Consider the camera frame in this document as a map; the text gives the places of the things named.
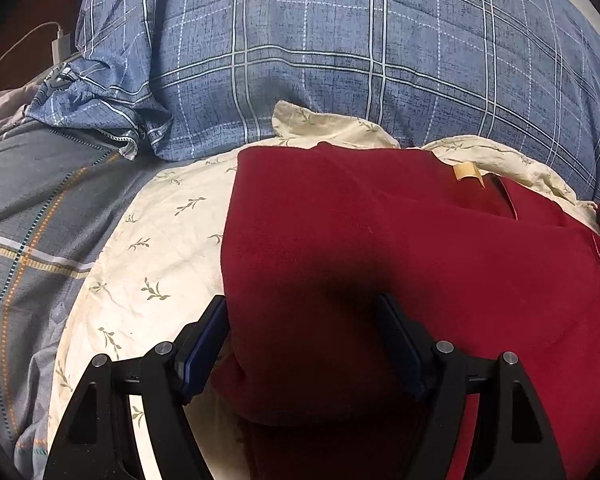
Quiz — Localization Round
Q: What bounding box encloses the white charger cable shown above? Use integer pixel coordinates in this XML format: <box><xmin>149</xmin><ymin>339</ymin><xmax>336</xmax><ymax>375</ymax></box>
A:
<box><xmin>0</xmin><ymin>21</ymin><xmax>61</xmax><ymax>90</ymax></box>

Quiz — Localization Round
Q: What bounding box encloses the grey plaid bed sheet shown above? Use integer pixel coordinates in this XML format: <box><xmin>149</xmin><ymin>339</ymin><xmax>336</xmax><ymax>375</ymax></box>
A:
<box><xmin>0</xmin><ymin>121</ymin><xmax>156</xmax><ymax>476</ymax></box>

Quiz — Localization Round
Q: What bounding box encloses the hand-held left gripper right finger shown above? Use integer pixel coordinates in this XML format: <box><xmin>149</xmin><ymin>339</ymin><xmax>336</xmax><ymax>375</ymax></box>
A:
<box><xmin>377</xmin><ymin>293</ymin><xmax>567</xmax><ymax>480</ymax></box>

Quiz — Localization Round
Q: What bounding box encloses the white charger plug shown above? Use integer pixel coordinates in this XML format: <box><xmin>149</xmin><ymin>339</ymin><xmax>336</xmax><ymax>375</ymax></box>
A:
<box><xmin>50</xmin><ymin>22</ymin><xmax>72</xmax><ymax>67</ymax></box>

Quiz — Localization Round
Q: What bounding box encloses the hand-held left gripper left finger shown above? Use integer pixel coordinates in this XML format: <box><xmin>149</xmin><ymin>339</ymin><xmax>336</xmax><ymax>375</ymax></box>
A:
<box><xmin>43</xmin><ymin>294</ymin><xmax>229</xmax><ymax>480</ymax></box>

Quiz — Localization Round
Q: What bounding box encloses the blue plaid pillow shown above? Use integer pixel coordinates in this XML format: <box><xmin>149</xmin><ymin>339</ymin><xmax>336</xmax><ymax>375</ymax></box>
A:
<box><xmin>28</xmin><ymin>0</ymin><xmax>600</xmax><ymax>206</ymax></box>

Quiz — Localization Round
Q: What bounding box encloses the dark red garment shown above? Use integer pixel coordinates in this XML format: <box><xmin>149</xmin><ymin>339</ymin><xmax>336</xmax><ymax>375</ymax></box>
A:
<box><xmin>211</xmin><ymin>141</ymin><xmax>600</xmax><ymax>480</ymax></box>

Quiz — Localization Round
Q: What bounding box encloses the cream leaf-print cloth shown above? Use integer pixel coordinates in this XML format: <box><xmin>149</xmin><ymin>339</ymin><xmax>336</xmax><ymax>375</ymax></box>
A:
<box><xmin>48</xmin><ymin>100</ymin><xmax>600</xmax><ymax>480</ymax></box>

